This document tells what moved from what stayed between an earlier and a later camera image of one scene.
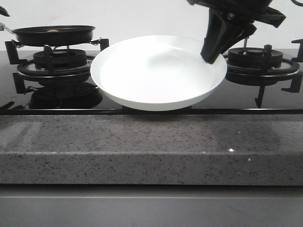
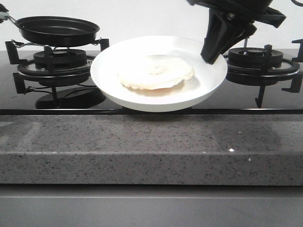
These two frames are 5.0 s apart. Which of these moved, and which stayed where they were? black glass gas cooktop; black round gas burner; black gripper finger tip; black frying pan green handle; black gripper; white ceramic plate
Moved: black gripper finger tip; black frying pan green handle
Stayed: black round gas burner; black gripper; black glass gas cooktop; white ceramic plate
